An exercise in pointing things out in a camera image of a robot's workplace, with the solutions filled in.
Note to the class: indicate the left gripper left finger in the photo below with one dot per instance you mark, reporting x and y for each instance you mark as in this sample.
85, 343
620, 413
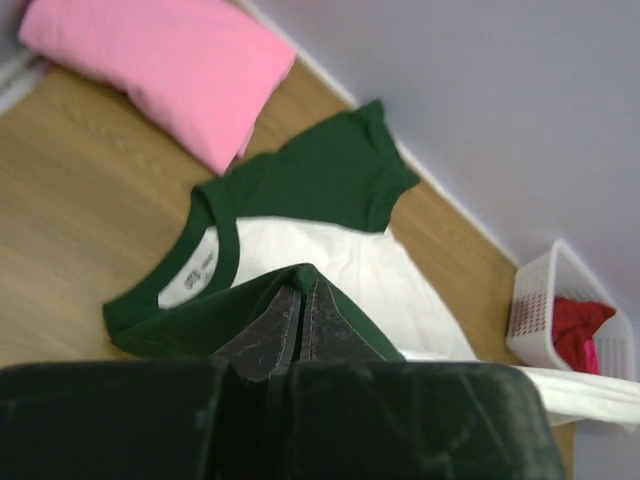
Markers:
266, 348

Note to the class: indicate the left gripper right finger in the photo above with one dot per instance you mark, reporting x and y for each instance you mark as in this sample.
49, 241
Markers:
326, 336

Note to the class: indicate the white and green t-shirt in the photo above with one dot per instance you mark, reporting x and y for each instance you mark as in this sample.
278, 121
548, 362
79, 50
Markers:
318, 208

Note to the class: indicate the white plastic basket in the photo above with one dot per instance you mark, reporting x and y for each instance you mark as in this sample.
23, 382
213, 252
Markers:
561, 273

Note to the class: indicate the dark red t-shirt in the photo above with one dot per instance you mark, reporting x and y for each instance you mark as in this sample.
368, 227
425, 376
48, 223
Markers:
573, 323

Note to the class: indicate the magenta t-shirt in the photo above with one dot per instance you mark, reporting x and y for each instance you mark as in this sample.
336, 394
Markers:
592, 364

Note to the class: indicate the folded pink t-shirt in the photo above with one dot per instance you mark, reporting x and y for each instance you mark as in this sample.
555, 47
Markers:
200, 70

